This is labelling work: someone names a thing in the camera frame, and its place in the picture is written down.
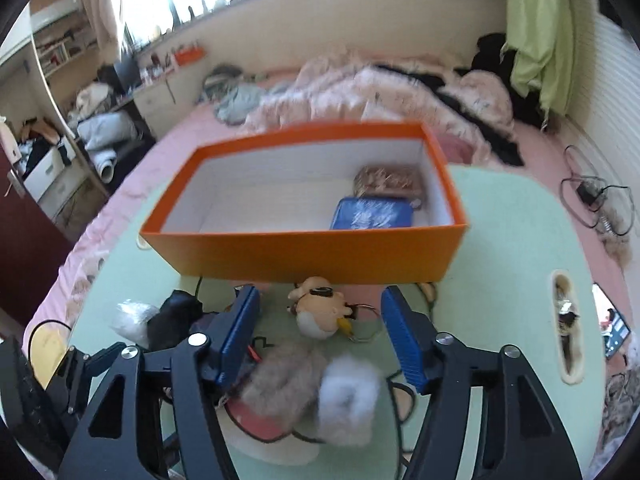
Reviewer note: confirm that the blue tin box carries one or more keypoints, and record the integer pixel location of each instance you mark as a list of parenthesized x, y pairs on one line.
[(370, 215)]

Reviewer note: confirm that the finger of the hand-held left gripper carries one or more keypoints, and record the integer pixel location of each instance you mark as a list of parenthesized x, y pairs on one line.
[(85, 380)]

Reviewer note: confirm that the pink fluffy quilt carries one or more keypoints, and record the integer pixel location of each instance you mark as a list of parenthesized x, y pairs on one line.
[(340, 90)]

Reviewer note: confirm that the small orange box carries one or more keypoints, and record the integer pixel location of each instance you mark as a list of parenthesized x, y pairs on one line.
[(189, 56)]

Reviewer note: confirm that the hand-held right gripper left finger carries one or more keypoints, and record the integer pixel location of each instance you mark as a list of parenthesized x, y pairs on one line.
[(240, 330)]

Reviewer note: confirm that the mint green cartoon desktop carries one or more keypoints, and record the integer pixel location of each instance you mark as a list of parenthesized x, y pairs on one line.
[(500, 260)]

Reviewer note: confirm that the dark brown case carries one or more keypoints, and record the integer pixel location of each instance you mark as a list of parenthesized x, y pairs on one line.
[(387, 180)]

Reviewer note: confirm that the black clothing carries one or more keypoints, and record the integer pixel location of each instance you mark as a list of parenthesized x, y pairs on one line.
[(492, 55)]

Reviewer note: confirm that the pale laundry pile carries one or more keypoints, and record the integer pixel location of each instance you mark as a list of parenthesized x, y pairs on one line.
[(107, 127)]

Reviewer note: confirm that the light green curtain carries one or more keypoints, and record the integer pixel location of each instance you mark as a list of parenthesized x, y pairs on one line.
[(535, 20)]

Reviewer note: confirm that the black lace fabric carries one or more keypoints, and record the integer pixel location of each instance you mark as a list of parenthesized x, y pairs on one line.
[(175, 317)]

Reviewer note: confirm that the white drawer cabinet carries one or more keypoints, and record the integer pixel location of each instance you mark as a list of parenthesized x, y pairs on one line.
[(160, 102)]

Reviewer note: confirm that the dark red door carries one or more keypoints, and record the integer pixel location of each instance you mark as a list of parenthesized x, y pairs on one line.
[(25, 250)]

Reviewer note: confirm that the smartphone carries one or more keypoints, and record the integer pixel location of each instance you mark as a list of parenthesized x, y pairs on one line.
[(612, 325)]

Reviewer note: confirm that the crumpled clear plastic bag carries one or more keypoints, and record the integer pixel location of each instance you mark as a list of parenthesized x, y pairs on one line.
[(132, 320)]

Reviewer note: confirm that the orange cardboard box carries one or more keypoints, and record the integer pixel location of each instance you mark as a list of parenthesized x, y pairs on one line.
[(300, 255)]

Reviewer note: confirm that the wall shelf with books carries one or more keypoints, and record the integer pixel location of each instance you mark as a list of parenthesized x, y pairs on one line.
[(60, 45)]

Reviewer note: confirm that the black monitor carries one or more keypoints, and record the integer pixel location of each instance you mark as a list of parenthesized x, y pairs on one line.
[(127, 75)]

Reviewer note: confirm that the grey clothing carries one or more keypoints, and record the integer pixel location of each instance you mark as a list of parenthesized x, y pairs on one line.
[(237, 102)]

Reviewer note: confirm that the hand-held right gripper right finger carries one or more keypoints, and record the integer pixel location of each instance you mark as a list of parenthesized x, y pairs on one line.
[(405, 340)]

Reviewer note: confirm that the beige curtain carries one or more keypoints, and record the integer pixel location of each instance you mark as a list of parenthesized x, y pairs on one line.
[(105, 5)]

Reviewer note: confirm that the brown fur pompom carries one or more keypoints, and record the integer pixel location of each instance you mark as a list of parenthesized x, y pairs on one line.
[(285, 385)]

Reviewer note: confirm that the white fur pompom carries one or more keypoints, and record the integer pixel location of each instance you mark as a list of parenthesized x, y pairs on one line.
[(345, 400)]

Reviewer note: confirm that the pink bed sheet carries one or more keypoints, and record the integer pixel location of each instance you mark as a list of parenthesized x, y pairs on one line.
[(170, 145)]

